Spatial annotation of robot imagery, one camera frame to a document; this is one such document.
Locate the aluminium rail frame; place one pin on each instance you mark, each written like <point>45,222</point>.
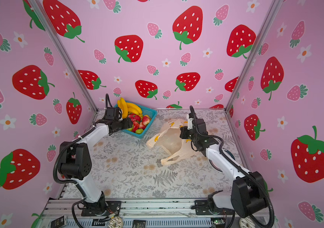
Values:
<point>157,213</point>

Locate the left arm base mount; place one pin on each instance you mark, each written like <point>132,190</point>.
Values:
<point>102,209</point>

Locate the teal plastic basket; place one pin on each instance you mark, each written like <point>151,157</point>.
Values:
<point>146,111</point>

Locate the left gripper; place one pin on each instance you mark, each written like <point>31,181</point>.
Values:
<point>126,126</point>

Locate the beige plastic bag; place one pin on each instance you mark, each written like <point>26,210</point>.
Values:
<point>169,140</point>

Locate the large yellow banana bunch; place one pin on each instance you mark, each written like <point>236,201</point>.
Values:
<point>123,106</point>

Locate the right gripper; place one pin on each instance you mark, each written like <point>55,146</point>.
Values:
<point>184,130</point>

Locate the red dragon fruit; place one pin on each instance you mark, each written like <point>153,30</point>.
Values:
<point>135,118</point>

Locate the small yellow banana bunch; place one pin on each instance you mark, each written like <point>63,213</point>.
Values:
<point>134,109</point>

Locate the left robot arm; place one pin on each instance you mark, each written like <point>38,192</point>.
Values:
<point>73,164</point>

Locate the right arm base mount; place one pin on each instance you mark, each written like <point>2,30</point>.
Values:
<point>211,208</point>

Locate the red peach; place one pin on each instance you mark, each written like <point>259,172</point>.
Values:
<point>146,120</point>

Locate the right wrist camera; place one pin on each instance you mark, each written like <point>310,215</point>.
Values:
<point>190,121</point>

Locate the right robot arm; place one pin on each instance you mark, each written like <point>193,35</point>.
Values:
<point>248,195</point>

